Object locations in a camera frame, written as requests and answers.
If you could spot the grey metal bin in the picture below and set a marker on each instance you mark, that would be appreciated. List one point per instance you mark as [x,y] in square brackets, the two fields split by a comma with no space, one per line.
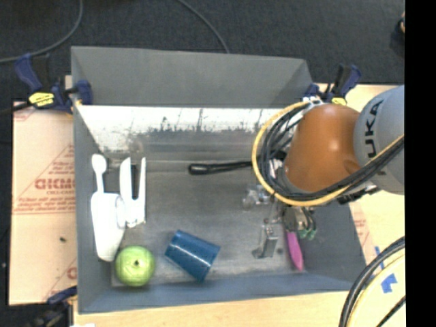
[204,80]

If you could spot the white two-pronged clip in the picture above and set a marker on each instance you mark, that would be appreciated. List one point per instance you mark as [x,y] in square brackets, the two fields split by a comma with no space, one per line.
[134,210]

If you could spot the green apple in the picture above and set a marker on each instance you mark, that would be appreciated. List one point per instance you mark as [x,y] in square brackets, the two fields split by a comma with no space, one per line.
[134,266]

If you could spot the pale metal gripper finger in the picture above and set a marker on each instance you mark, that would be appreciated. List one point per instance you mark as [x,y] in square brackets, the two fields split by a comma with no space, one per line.
[269,247]
[254,198]

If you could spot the magenta pointed flat piece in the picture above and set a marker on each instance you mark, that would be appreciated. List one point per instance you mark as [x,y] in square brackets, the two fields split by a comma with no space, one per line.
[295,252]

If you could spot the blue cup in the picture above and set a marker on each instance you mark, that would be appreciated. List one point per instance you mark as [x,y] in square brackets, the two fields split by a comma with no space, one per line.
[192,254]

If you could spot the white scoop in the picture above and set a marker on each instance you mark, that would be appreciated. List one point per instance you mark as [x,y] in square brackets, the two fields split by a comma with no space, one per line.
[107,223]

